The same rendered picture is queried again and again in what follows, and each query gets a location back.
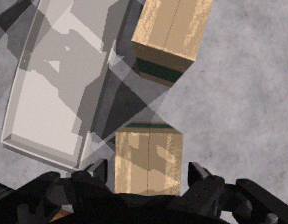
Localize tan coffee pack green band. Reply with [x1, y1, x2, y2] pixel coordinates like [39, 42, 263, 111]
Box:
[131, 0, 214, 88]
[114, 122, 184, 197]

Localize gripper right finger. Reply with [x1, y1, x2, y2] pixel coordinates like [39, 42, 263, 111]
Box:
[174, 162, 288, 224]

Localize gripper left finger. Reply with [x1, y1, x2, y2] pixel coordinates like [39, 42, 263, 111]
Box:
[0, 158, 111, 224]

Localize white shallow tray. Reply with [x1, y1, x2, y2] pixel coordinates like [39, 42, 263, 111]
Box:
[1, 0, 146, 171]

